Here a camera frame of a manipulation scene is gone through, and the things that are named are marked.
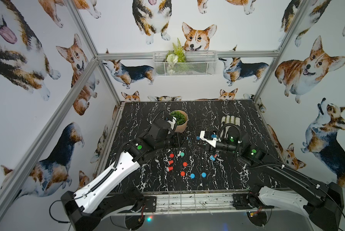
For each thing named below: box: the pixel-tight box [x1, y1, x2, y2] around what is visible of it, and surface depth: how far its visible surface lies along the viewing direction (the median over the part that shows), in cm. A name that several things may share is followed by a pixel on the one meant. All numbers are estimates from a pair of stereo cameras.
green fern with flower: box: [164, 37, 187, 66], surface depth 84 cm
